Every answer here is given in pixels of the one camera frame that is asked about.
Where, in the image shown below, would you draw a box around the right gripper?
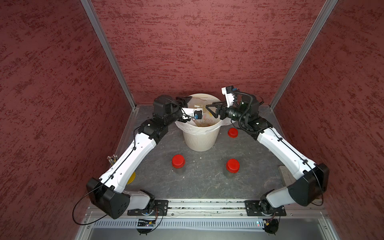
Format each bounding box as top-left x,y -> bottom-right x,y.
206,99 -> 249,123

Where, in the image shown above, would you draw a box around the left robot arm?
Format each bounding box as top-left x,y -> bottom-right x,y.
86,95 -> 202,219

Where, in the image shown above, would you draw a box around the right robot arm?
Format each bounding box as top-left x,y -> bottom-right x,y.
206,91 -> 330,216

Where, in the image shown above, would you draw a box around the white printed bin liner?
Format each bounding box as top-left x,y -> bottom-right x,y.
176,96 -> 231,135

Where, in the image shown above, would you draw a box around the cream plastic waste bin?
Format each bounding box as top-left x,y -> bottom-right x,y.
181,94 -> 220,152

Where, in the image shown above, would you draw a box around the yellow pencil cup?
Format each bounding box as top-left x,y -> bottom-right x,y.
127,172 -> 136,185

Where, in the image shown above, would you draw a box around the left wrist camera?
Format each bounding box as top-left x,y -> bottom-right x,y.
182,108 -> 203,120

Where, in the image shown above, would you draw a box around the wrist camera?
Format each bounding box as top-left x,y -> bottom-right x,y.
222,86 -> 240,108
182,108 -> 203,120

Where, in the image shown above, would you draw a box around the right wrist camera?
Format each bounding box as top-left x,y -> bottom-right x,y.
222,86 -> 240,108

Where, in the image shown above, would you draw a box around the aluminium mounting rail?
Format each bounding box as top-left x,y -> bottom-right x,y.
85,197 -> 329,219

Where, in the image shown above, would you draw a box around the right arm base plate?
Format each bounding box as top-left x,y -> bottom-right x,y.
244,200 -> 287,218

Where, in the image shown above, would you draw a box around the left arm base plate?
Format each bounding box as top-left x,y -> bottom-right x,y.
127,200 -> 169,217

